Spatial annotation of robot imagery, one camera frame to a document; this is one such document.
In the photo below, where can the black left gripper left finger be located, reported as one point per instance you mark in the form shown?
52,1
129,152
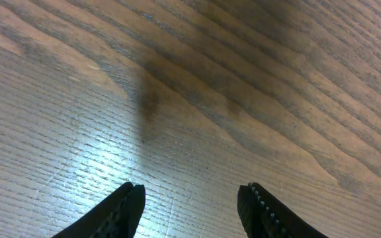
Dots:
117,216

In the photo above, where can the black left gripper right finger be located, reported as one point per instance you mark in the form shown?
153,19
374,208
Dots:
264,216

